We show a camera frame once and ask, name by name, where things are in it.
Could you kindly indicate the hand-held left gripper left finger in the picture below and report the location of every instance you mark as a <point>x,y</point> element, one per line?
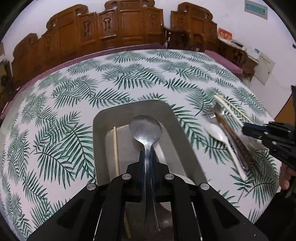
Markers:
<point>142,162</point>

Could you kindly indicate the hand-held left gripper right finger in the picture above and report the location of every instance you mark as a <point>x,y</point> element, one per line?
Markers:
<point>153,162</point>

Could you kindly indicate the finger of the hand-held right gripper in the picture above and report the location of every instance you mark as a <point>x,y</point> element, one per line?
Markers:
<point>282,148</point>
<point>254,130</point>

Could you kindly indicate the large white ladle spoon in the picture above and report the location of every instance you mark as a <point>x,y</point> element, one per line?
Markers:
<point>160,155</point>

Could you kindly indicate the dark brown chopstick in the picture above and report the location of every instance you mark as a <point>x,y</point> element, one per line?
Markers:
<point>225,127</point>
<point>245,151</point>

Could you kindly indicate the light wooden chopstick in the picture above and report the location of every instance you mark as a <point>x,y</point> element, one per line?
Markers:
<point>115,150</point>
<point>227,104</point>

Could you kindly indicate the metal spoon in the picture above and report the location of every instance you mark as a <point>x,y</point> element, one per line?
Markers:
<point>145,129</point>

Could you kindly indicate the small white plastic spoon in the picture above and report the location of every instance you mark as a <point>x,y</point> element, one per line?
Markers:
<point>215,132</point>

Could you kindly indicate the metal fork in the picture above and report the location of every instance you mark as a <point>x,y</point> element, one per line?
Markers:
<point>211,116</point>

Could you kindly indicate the grey metal tray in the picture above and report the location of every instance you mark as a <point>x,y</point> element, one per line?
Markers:
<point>138,109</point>

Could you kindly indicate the person's right hand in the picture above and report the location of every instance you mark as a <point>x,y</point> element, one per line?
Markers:
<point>285,178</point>

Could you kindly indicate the brown wooden board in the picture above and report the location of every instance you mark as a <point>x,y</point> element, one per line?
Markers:
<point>283,111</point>

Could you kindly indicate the dark clothing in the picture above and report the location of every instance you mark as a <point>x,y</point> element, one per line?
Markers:
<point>277,220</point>

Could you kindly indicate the wooden side table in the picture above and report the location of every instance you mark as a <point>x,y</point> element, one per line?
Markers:
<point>235,58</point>

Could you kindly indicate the small white box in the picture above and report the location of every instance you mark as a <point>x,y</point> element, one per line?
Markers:
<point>253,52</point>

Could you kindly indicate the fern print tablecloth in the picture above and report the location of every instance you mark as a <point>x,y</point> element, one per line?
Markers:
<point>69,115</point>

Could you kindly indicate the stack of papers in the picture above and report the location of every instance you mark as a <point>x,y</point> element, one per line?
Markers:
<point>237,44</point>

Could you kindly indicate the red sign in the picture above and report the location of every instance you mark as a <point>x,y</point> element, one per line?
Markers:
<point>225,34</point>

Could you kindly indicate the dark wooden armchair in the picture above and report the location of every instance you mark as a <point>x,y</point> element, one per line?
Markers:
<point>182,39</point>

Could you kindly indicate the carved wooden high-back chair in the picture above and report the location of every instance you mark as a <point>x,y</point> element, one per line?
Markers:
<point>196,20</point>

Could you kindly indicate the long carved wooden bench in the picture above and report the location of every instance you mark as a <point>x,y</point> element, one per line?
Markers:
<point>92,30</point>

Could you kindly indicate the white electrical wall box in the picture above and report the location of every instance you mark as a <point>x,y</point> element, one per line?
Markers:
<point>264,68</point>

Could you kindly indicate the green framed wall panel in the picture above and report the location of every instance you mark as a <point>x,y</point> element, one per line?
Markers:
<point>256,8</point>

